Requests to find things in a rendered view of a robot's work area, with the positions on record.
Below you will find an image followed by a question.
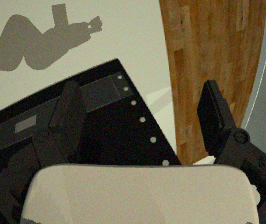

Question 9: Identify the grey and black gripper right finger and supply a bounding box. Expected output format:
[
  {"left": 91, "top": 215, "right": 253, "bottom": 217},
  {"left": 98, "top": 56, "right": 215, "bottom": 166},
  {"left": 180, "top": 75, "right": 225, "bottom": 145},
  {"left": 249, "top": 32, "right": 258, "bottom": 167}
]
[{"left": 197, "top": 80, "right": 266, "bottom": 224}]

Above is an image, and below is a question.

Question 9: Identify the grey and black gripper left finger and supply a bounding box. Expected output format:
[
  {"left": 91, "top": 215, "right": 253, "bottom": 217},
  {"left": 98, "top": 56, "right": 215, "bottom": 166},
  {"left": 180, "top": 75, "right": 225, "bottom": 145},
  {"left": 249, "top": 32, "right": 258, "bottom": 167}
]
[{"left": 0, "top": 80, "right": 86, "bottom": 224}]

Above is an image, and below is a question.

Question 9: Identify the black equipment rack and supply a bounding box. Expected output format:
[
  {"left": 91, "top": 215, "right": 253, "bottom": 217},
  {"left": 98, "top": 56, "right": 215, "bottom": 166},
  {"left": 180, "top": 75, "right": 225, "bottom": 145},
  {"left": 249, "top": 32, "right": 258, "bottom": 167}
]
[{"left": 0, "top": 59, "right": 182, "bottom": 172}]

